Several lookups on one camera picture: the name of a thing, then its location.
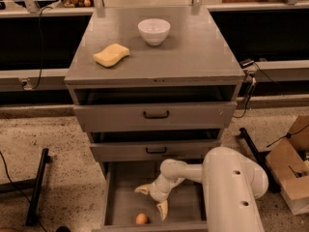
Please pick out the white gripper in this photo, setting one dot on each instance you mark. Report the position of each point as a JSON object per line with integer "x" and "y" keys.
{"x": 156, "y": 192}

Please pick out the small orange fruit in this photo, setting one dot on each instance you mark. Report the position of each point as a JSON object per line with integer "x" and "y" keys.
{"x": 141, "y": 219}

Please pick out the grey bottom drawer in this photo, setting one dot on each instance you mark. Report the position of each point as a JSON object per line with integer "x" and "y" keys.
{"x": 121, "y": 204}

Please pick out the grey drawer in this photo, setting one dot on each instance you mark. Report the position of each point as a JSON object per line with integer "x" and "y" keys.
{"x": 155, "y": 116}
{"x": 121, "y": 204}
{"x": 152, "y": 150}

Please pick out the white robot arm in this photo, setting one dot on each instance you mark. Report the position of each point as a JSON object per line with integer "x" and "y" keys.
{"x": 231, "y": 185}

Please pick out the grey middle drawer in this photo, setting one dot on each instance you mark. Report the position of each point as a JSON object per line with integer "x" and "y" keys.
{"x": 152, "y": 150}

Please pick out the grey top drawer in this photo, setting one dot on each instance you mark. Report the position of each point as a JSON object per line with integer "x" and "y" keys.
{"x": 155, "y": 116}

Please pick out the grey drawer cabinet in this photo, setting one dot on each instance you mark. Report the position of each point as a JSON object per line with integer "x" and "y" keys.
{"x": 193, "y": 64}

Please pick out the black metal stand left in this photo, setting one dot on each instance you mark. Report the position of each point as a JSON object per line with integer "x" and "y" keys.
{"x": 30, "y": 188}

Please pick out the black metal leg right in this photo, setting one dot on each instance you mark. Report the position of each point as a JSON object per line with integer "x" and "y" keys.
{"x": 261, "y": 160}

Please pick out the brown cardboard box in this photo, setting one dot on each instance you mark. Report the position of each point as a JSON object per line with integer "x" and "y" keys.
{"x": 289, "y": 169}

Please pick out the yellow sponge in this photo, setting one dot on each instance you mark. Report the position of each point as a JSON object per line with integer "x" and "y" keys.
{"x": 111, "y": 55}

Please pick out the white ceramic bowl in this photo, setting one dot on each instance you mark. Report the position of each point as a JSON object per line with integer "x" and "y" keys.
{"x": 154, "y": 31}

